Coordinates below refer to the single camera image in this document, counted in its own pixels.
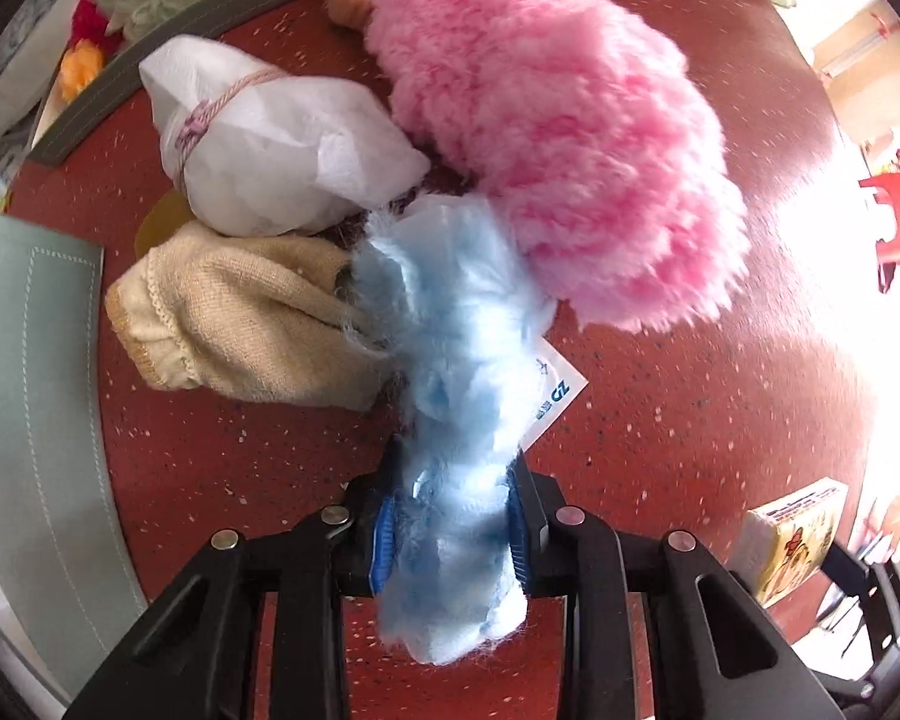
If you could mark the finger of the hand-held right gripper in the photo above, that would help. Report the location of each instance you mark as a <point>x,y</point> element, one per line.
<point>877,600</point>

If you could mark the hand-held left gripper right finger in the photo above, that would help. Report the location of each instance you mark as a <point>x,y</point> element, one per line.
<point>517,540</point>

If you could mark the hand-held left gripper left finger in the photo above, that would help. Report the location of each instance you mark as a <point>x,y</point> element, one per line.
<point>382,540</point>

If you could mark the cartoon print tissue packet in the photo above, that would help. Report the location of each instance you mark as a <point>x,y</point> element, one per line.
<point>795,547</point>

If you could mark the light blue fluffy duster cover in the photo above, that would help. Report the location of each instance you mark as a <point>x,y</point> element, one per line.
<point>457,390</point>

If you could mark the beige sock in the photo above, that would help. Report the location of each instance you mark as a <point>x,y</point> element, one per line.
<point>247,315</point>

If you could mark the grey green stitched storage box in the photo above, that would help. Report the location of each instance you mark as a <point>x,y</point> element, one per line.
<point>37,390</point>

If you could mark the olive green round pad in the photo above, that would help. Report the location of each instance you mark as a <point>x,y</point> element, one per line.
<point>161,225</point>

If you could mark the pink fluffy duster cover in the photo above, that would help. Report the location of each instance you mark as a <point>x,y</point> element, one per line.
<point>555,127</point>

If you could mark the grey rimmed storage box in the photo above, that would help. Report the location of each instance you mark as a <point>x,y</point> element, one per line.
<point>105,101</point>

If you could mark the white pole with red fittings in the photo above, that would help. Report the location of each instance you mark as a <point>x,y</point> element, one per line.
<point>862,45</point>

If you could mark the orange fabric flower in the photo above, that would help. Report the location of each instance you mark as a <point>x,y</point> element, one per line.
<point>82,71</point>

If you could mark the white pillow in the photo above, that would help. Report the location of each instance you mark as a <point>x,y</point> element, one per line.
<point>22,67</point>

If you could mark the magenta fabric flower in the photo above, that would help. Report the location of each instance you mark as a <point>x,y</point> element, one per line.
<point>94,19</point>

